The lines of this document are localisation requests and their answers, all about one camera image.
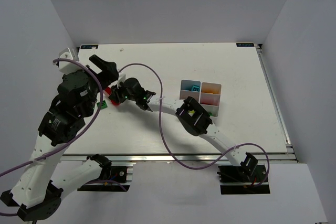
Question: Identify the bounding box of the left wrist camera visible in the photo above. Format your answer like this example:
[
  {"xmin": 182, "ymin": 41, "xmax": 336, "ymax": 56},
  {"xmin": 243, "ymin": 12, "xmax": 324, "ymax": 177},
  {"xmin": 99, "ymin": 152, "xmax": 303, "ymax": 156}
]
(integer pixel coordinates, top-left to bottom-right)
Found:
[{"xmin": 57, "ymin": 47, "xmax": 81, "ymax": 74}]

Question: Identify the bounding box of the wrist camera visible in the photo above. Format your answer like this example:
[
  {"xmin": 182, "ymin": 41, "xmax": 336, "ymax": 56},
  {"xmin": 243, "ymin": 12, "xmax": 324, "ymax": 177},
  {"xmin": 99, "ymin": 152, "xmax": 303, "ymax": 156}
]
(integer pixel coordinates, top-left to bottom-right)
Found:
[
  {"xmin": 117, "ymin": 72, "xmax": 126, "ymax": 86},
  {"xmin": 57, "ymin": 47, "xmax": 81, "ymax": 74}
]

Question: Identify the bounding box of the right white divided container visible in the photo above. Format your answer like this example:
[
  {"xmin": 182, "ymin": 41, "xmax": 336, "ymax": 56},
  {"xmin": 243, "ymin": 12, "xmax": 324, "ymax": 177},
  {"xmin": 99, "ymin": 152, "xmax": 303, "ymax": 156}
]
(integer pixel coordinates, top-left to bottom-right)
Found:
[{"xmin": 199, "ymin": 82, "xmax": 222, "ymax": 118}]

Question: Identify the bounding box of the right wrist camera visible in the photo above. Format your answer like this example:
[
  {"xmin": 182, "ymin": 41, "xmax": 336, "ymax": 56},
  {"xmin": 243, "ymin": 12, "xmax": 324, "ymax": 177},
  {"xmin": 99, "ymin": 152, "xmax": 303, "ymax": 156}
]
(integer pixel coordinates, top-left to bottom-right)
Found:
[{"xmin": 117, "ymin": 72, "xmax": 126, "ymax": 86}]

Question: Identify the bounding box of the red lego brick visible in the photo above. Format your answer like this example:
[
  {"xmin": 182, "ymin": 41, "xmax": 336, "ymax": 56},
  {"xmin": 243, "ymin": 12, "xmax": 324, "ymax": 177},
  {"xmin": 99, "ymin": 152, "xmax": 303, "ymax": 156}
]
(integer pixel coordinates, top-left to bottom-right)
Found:
[{"xmin": 200, "ymin": 97, "xmax": 218, "ymax": 106}]

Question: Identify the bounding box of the dark green lego brick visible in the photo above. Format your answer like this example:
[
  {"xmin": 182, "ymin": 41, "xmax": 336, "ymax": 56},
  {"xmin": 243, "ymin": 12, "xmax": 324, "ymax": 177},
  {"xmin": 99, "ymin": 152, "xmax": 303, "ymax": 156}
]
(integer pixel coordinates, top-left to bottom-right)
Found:
[{"xmin": 97, "ymin": 100, "xmax": 108, "ymax": 109}]

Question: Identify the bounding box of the teal curved lego brick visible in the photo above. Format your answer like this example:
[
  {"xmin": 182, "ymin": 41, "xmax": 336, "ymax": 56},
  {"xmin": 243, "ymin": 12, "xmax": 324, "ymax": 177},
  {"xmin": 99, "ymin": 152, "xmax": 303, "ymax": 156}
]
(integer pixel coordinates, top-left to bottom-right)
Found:
[{"xmin": 191, "ymin": 85, "xmax": 200, "ymax": 92}]

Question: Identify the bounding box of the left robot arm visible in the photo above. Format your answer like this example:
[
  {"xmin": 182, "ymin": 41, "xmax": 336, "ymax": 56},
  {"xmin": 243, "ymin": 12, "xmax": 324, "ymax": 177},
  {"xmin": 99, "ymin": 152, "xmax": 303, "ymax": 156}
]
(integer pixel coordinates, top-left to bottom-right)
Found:
[{"xmin": 1, "ymin": 55, "xmax": 119, "ymax": 223}]

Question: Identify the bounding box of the red arch lego piece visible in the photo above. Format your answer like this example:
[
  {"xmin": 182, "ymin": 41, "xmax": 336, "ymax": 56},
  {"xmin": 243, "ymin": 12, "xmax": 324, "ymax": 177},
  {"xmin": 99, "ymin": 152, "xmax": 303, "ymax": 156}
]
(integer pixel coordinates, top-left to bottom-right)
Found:
[{"xmin": 103, "ymin": 87, "xmax": 112, "ymax": 97}]

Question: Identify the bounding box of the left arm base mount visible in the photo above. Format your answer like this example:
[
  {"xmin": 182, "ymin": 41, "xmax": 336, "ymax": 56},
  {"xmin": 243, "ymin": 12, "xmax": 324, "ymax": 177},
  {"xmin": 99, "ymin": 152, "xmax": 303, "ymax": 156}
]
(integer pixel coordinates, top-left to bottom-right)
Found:
[{"xmin": 77, "ymin": 154, "xmax": 131, "ymax": 192}]

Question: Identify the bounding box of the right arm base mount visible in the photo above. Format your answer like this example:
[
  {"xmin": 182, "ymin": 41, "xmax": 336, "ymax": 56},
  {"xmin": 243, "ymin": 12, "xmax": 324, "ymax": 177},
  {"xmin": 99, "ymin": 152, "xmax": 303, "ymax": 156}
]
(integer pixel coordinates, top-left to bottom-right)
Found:
[{"xmin": 217, "ymin": 165, "xmax": 270, "ymax": 195}]

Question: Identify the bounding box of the left blue corner label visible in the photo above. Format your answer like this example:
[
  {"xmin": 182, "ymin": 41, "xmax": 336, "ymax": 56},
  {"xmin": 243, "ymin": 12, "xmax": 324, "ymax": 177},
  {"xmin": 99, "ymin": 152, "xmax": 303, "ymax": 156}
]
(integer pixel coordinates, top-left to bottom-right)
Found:
[{"xmin": 80, "ymin": 45, "xmax": 99, "ymax": 50}]

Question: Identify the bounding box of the yellow lego brick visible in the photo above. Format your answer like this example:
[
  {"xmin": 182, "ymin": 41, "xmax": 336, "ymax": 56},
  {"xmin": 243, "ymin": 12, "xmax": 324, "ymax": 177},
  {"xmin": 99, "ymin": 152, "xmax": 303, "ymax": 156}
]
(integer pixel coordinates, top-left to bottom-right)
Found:
[{"xmin": 201, "ymin": 92, "xmax": 218, "ymax": 95}]

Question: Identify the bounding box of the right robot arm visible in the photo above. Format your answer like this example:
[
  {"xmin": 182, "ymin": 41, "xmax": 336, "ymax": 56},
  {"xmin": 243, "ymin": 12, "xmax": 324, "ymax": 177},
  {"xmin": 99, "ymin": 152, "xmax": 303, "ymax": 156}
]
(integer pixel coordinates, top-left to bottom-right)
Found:
[{"xmin": 108, "ymin": 78, "xmax": 258, "ymax": 182}]

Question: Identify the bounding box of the aluminium rail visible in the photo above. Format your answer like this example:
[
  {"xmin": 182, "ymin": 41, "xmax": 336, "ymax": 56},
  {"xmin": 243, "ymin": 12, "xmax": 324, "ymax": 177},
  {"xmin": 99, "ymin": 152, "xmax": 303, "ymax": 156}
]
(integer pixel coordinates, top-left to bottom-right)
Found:
[{"xmin": 60, "ymin": 153, "xmax": 298, "ymax": 164}]

